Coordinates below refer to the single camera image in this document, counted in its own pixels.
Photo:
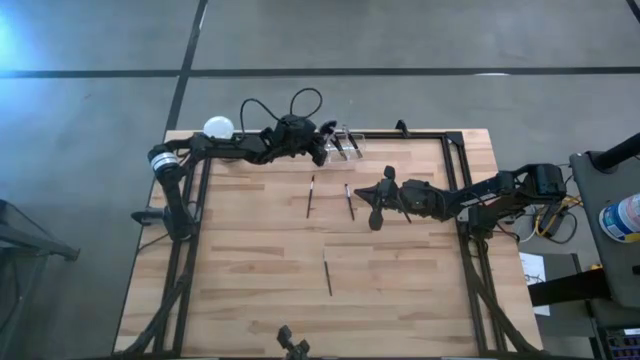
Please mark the black equipment rack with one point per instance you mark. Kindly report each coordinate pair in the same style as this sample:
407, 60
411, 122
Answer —
620, 345

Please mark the white paper sheet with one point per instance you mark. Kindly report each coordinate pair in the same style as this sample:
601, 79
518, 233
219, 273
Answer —
531, 267

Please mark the black aluminium table frame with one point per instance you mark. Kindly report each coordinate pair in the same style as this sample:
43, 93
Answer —
425, 135

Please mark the dark pen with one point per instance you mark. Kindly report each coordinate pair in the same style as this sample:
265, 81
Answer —
310, 200

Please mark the white mushroom table lamp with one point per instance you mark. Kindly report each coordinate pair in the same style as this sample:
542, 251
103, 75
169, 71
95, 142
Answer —
218, 127

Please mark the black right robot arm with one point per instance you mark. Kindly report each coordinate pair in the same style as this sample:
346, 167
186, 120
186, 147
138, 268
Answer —
500, 187

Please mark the blue white wipes canister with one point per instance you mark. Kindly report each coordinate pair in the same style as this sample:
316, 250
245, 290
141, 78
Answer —
622, 220

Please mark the black round tube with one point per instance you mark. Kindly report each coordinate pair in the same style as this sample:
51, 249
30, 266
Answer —
617, 152

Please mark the dark glass side table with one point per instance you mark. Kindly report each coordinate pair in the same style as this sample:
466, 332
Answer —
30, 240

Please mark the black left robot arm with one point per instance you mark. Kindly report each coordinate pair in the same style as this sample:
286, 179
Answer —
170, 190

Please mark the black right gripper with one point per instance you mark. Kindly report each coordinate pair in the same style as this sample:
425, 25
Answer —
405, 197

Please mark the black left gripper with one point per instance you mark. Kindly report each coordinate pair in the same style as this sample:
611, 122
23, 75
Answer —
297, 135

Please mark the black bench bar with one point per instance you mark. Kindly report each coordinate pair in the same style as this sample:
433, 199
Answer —
567, 289

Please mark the black frame clamp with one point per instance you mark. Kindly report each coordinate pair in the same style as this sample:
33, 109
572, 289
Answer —
401, 127

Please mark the dark grey cart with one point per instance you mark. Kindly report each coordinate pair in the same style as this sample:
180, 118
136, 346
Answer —
595, 210

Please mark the black power adapter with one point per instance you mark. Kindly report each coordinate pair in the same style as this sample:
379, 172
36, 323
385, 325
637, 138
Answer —
554, 217

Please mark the clear acrylic organizer box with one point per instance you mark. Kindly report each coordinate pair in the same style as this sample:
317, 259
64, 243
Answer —
360, 147

